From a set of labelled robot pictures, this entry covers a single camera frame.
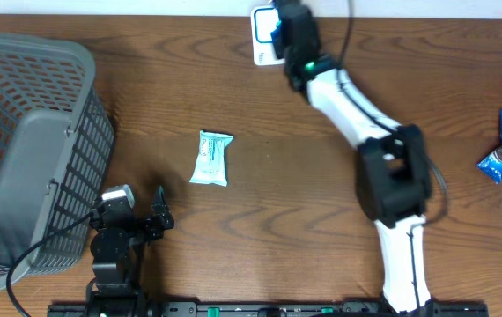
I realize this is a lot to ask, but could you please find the grey plastic mesh basket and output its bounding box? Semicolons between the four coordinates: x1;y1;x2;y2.
0;33;114;291

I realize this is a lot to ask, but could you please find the white barcode scanner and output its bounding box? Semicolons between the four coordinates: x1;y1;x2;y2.
250;5;284;66

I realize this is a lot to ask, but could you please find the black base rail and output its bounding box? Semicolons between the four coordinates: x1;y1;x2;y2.
48;300;490;317

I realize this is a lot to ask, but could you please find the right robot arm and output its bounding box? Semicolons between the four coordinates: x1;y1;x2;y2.
271;1;432;314

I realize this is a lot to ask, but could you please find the light teal wipes pack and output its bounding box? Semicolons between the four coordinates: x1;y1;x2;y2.
189;130;233;187

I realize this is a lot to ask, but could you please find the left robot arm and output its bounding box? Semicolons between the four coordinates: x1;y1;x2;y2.
85;185;174;317

